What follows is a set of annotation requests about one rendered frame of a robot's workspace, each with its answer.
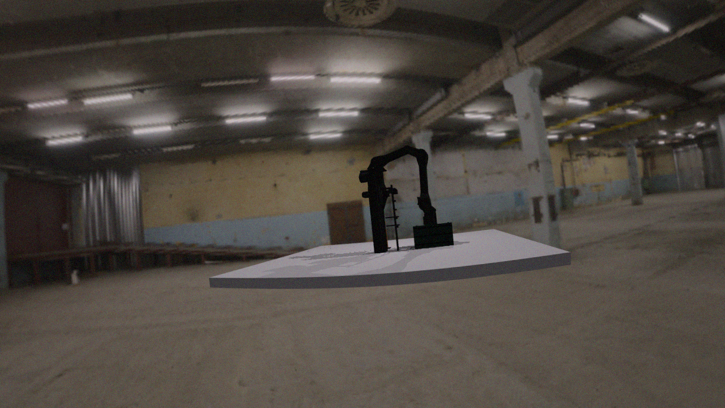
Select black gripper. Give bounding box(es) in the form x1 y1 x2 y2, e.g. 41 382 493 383
362 179 398 209

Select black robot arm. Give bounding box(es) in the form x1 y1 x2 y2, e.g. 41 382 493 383
359 145 438 225

